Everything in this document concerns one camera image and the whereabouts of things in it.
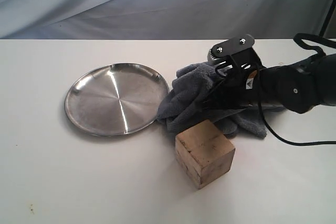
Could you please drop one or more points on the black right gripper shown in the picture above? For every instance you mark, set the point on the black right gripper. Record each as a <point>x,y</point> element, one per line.
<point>238,88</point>

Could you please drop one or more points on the grey-blue fleece towel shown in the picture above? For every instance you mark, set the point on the grey-blue fleece towel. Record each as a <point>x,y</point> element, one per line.
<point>180,109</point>

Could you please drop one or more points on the light wooden block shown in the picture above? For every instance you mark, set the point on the light wooden block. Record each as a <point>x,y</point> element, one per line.
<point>204,153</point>

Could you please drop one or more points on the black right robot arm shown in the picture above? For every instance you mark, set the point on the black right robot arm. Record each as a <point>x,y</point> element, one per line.
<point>297,87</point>

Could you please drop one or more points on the black stand pole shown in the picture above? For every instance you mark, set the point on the black stand pole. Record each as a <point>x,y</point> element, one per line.
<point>327,27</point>

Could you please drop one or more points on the round stainless steel plate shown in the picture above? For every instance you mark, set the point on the round stainless steel plate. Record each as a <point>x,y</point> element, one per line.
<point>114,100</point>

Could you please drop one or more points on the grey backdrop cloth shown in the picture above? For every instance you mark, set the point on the grey backdrop cloth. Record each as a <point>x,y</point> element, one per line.
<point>159,19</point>

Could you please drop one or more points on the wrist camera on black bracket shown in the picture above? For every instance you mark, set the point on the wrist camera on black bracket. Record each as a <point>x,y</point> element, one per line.
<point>237,52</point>

